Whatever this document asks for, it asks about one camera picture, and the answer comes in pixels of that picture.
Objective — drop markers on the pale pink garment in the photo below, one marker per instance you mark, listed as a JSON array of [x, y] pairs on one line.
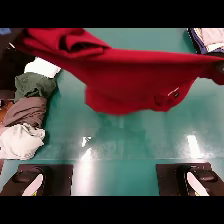
[[213, 36]]

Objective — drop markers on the cream garment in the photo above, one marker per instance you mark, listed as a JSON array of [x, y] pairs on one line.
[[20, 141]]

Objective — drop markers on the white garment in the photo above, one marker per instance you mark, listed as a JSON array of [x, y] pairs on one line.
[[42, 67]]

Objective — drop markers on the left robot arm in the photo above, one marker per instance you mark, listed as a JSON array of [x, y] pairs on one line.
[[31, 181]]

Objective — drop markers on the red T-shirt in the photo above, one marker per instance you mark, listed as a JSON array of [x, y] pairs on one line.
[[133, 78]]

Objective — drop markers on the brown garment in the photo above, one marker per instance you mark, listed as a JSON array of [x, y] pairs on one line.
[[26, 111]]

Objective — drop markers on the green garment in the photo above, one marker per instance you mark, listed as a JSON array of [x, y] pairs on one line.
[[33, 85]]

